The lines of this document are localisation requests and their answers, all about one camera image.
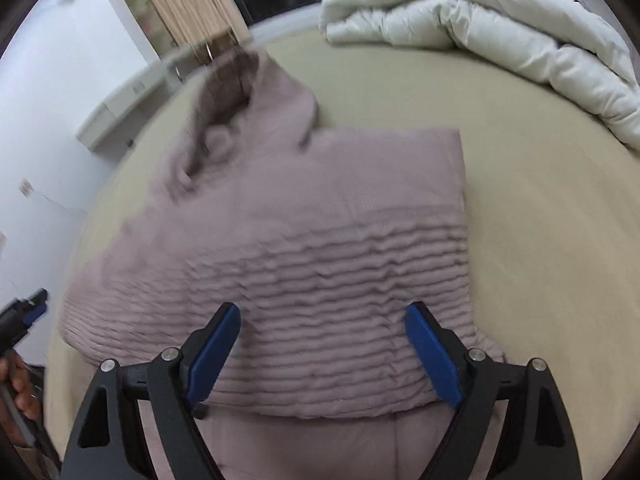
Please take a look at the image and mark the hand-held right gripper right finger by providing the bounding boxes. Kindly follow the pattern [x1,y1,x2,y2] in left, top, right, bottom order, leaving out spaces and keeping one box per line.
[404,302,584,480]

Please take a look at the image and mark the person's left hand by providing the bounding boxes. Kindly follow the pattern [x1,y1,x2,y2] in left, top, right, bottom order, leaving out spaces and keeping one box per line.
[7,351,41,447]

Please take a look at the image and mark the beige bed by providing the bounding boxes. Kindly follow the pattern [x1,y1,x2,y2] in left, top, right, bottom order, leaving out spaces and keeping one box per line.
[42,30,640,480]

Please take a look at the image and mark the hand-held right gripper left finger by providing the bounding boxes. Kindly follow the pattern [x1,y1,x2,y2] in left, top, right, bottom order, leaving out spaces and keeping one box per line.
[60,302,242,480]

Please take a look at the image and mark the beige curtain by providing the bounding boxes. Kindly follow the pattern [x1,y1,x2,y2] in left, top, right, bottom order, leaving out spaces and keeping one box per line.
[136,0,249,65]

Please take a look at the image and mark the white duvet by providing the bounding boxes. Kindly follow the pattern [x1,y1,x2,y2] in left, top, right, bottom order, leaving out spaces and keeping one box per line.
[319,0,640,151]

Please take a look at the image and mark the mauve ribbed hooded sweater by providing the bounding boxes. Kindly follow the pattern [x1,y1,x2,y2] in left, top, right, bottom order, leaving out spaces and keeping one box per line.
[58,46,507,480]

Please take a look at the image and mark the white bedside cabinet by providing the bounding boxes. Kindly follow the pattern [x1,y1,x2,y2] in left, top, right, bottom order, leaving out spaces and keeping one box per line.
[76,45,211,152]

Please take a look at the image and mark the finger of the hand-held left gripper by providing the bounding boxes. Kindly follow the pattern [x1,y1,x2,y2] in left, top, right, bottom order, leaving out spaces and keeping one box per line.
[11,288,49,348]

